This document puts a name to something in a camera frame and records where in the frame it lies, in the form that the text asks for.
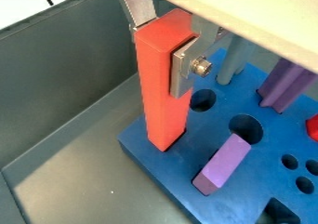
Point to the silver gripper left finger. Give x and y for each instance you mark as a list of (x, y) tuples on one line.
[(139, 12)]

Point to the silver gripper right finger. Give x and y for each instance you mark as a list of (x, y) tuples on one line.
[(188, 59)]

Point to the red rectangular block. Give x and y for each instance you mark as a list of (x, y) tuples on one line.
[(156, 40)]

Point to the blue shape board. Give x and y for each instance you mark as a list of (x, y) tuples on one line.
[(272, 188)]

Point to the light blue peg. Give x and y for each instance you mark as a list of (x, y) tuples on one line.
[(238, 53)]

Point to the purple star peg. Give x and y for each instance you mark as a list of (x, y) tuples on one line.
[(286, 82)]

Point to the red hexagonal peg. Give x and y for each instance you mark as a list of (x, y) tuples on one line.
[(311, 126)]

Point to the purple rectangular block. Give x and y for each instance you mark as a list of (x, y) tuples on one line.
[(222, 165)]

